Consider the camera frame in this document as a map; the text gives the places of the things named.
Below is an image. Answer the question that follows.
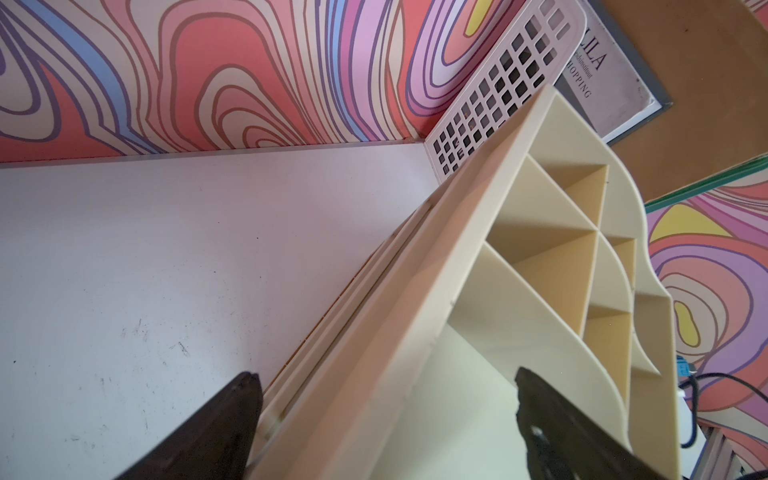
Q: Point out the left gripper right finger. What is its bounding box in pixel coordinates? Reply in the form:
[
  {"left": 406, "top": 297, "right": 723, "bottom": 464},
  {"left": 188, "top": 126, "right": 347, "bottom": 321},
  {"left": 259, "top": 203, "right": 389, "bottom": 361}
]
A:
[{"left": 515, "top": 367, "right": 663, "bottom": 479}]

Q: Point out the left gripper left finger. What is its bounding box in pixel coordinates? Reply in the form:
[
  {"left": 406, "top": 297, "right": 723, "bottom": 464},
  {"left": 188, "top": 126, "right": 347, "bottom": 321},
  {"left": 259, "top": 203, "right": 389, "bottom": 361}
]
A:
[{"left": 118, "top": 371, "right": 264, "bottom": 479}]

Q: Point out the green folder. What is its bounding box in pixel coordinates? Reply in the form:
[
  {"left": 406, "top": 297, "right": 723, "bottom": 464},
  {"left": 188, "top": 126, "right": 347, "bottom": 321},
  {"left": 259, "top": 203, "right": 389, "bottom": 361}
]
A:
[{"left": 645, "top": 154, "right": 767, "bottom": 214}]

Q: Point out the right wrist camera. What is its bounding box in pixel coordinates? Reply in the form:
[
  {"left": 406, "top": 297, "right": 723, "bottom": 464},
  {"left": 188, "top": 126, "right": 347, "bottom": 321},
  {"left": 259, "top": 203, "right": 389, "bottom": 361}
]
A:
[{"left": 676, "top": 355, "right": 706, "bottom": 479}]

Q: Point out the white file organizer rack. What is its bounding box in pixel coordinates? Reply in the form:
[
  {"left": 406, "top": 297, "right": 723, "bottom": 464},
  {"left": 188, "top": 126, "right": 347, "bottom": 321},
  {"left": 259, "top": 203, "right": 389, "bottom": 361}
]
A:
[{"left": 424, "top": 0, "right": 587, "bottom": 183}]

